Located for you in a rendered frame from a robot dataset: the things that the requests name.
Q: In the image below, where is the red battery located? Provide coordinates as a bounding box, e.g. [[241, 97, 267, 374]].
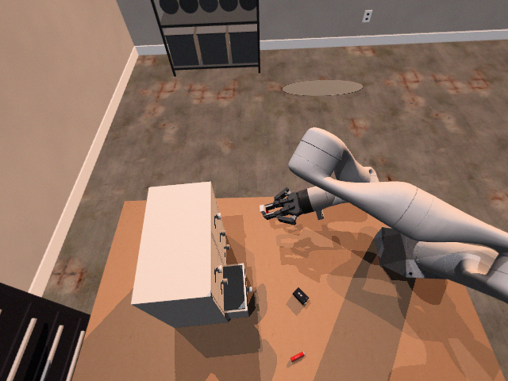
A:
[[291, 352, 305, 362]]

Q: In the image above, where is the black 9v battery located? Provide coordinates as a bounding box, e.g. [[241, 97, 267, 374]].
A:
[[293, 287, 309, 305]]

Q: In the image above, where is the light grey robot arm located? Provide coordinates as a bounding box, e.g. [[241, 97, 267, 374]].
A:
[[288, 128, 508, 304]]

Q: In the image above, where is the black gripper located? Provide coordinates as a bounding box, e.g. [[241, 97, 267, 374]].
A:
[[264, 187, 314, 225]]

